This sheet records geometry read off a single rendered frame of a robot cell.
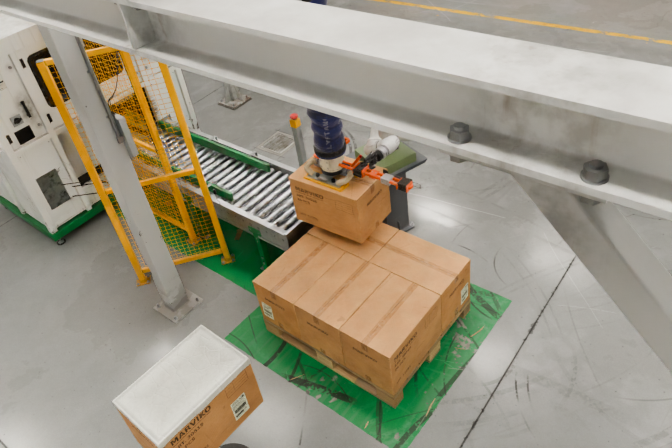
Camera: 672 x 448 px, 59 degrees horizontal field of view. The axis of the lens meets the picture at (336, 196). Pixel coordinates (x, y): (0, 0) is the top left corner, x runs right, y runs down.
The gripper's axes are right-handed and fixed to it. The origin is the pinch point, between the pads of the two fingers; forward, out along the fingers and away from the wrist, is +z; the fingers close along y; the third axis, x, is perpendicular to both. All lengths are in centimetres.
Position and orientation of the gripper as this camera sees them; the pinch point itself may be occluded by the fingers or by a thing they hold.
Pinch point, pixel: (361, 170)
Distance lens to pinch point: 406.3
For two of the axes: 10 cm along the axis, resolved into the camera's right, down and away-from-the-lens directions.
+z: -6.2, 5.6, -5.6
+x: -7.8, -3.1, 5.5
